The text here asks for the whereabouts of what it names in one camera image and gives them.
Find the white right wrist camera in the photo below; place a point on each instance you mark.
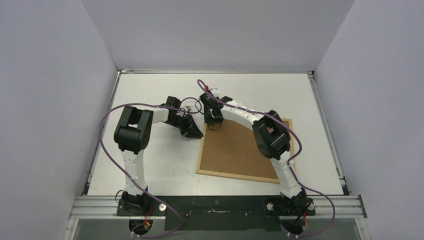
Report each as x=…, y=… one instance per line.
x=215, y=92

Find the aluminium front rail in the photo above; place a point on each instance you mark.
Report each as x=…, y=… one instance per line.
x=107, y=207

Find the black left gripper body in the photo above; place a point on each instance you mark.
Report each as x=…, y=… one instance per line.
x=182, y=123

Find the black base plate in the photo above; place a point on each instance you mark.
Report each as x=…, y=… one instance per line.
x=218, y=213

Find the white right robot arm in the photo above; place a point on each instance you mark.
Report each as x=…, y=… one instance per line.
x=271, y=135

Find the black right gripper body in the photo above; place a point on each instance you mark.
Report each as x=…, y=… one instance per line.
x=214, y=114

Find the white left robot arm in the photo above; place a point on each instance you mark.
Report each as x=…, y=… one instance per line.
x=133, y=133

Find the wooden picture frame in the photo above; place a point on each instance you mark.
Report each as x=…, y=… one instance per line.
x=232, y=175

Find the brown cardboard backing board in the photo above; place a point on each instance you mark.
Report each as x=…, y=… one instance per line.
x=238, y=149

